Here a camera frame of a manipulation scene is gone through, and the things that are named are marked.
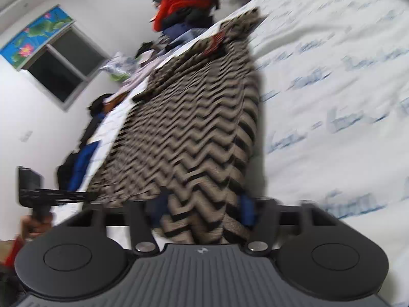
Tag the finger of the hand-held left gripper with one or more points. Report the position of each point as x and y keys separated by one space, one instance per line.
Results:
x=70 y=196

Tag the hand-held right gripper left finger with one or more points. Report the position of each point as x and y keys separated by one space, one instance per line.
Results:
x=156 y=211

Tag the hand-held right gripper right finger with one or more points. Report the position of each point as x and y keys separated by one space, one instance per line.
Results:
x=246 y=211

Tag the black tan zigzag knit garment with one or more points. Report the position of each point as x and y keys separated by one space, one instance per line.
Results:
x=191 y=134

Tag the person's left hand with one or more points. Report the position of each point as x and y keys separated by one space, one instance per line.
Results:
x=35 y=228

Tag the royal blue garment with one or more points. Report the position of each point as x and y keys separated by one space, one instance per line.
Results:
x=83 y=163

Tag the dark brown garment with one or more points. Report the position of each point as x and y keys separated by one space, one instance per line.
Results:
x=91 y=128

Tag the window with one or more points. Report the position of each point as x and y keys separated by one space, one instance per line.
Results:
x=60 y=70

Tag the pink garment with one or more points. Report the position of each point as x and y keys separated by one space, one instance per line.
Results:
x=137 y=76

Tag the white script printed bed blanket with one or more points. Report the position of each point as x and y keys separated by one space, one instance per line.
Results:
x=335 y=86

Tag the dark olive garment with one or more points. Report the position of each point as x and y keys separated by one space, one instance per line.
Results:
x=145 y=49

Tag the light blue garment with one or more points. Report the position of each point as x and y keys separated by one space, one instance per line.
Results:
x=191 y=34

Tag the navy garment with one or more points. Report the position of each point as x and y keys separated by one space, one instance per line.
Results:
x=175 y=30

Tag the pile of dark clothes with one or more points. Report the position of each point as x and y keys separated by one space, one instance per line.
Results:
x=191 y=16

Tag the red garment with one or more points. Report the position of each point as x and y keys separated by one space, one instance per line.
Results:
x=169 y=6

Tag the clear plastic bag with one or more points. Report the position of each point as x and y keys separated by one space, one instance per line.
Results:
x=233 y=3

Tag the lotus flower wall poster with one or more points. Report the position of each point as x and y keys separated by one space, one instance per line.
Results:
x=35 y=35

